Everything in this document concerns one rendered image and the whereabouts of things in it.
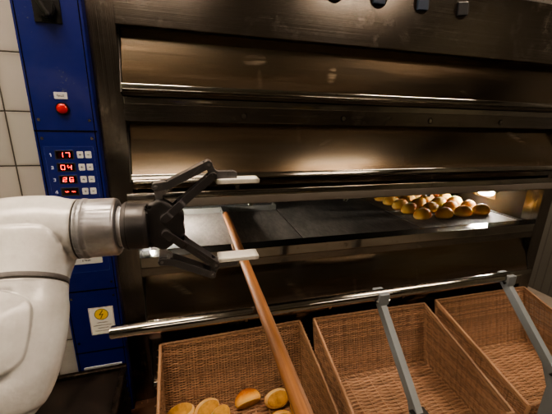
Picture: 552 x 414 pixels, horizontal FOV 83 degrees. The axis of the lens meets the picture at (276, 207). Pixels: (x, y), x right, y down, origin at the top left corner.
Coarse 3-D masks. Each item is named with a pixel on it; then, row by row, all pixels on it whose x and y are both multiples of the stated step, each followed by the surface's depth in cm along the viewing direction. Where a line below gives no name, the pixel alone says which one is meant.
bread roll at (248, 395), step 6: (246, 390) 119; (252, 390) 119; (240, 396) 117; (246, 396) 116; (252, 396) 117; (258, 396) 118; (240, 402) 115; (246, 402) 115; (252, 402) 117; (240, 408) 116
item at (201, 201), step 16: (320, 192) 102; (336, 192) 103; (352, 192) 105; (368, 192) 106; (384, 192) 108; (400, 192) 110; (416, 192) 111; (432, 192) 113; (448, 192) 115; (464, 192) 117
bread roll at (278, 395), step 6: (276, 390) 119; (282, 390) 119; (270, 396) 117; (276, 396) 118; (282, 396) 118; (264, 402) 117; (270, 402) 116; (276, 402) 117; (282, 402) 117; (276, 408) 117
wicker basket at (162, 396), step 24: (216, 336) 118; (240, 336) 121; (264, 336) 124; (288, 336) 127; (192, 360) 117; (216, 360) 119; (240, 360) 121; (264, 360) 125; (312, 360) 117; (168, 384) 114; (192, 384) 117; (216, 384) 119; (264, 384) 124; (312, 384) 117; (168, 408) 114; (264, 408) 118; (288, 408) 119; (312, 408) 119; (336, 408) 100
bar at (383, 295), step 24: (384, 288) 92; (408, 288) 93; (432, 288) 95; (504, 288) 104; (216, 312) 79; (240, 312) 80; (288, 312) 83; (384, 312) 89; (120, 336) 72; (528, 336) 97; (408, 384) 81; (408, 408) 82
